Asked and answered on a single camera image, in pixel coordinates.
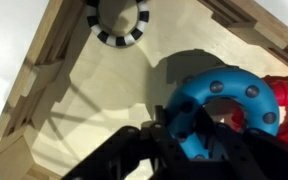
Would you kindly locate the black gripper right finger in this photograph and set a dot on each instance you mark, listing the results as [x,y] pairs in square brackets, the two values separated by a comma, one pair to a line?
[251,155]

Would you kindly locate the wooden slatted tray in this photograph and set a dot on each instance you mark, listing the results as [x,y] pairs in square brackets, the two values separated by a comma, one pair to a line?
[73,91]

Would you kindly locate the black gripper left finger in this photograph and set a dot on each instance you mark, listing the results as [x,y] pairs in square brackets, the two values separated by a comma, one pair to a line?
[158,141]

